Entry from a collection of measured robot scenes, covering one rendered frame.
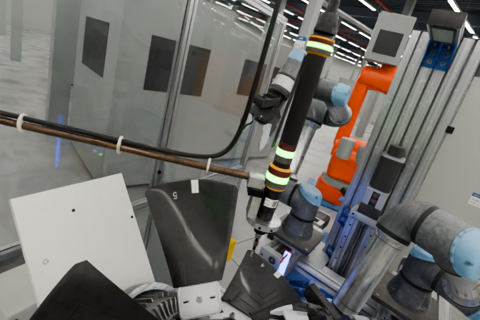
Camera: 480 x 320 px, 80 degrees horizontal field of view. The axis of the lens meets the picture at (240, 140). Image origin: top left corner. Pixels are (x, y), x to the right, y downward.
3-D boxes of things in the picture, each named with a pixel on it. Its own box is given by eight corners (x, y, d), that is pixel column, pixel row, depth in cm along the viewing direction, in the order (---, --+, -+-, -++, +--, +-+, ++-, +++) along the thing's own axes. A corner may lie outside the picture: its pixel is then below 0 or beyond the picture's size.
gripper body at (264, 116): (273, 132, 96) (291, 102, 97) (269, 123, 88) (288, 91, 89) (254, 122, 99) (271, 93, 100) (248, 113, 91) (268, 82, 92)
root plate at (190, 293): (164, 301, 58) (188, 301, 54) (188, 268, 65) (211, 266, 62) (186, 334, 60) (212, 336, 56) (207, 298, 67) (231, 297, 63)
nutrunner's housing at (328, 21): (251, 236, 57) (329, -11, 44) (249, 224, 60) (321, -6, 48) (269, 239, 57) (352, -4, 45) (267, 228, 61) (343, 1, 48)
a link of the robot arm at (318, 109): (287, 207, 130) (334, 98, 131) (258, 193, 137) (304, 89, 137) (293, 207, 141) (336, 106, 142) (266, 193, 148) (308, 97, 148)
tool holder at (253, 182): (236, 226, 54) (250, 181, 51) (236, 207, 61) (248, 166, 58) (281, 236, 55) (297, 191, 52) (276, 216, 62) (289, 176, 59)
